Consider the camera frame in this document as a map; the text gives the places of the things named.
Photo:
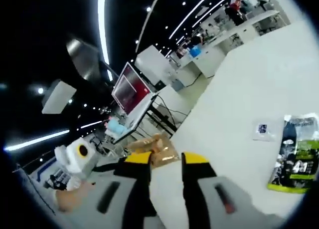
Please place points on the green black skincare sachet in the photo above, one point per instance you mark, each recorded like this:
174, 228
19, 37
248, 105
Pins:
296, 159

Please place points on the white building column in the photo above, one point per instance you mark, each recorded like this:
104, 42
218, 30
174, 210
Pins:
152, 64

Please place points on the small brown skincare sachet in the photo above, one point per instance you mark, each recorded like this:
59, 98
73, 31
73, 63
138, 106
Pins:
162, 149

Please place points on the white hanging ceiling panel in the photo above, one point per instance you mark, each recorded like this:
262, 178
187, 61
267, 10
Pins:
58, 96

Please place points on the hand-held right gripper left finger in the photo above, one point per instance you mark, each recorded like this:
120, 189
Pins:
117, 199

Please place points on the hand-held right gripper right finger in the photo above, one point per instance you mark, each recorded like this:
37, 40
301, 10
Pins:
199, 184

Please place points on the white skincare sachet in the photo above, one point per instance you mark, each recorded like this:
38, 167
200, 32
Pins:
268, 130

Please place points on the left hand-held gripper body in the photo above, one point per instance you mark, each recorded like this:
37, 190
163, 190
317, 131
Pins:
74, 161

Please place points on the black laptop stand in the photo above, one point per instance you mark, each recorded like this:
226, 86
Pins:
162, 119

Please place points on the row of white office desks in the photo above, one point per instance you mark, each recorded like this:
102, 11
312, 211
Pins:
211, 57

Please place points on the blue bin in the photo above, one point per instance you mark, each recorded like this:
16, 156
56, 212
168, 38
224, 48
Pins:
195, 52

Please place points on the person's left hand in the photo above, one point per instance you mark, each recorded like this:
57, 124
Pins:
74, 197

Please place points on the grey ceiling panel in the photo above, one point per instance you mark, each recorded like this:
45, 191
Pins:
83, 59

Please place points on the long ceiling light strip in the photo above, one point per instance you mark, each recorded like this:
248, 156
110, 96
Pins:
102, 27

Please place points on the white laptop with red screen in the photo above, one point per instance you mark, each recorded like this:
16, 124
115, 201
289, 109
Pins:
130, 89

